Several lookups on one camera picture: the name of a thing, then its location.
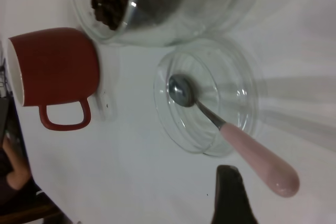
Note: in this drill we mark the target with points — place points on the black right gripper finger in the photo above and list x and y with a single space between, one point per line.
231 203

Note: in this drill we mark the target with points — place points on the bystander bare forearm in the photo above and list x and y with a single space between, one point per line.
19 169

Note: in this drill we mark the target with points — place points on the red ceramic mug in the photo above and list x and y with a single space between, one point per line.
57 66

